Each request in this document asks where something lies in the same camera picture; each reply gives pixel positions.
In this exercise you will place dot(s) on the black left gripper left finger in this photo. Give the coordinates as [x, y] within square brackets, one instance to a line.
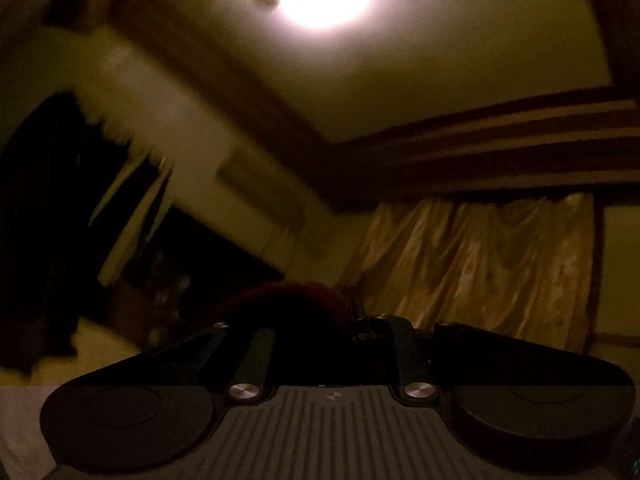
[147, 411]

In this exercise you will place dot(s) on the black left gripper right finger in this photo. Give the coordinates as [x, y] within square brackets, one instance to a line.
[518, 405]

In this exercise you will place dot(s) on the white floral bed sheet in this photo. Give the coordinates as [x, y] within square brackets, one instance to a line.
[96, 346]

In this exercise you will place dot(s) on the brown curtain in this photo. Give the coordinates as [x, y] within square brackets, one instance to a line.
[521, 269]

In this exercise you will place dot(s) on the wall air conditioner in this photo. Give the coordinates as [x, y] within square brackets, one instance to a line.
[265, 185]

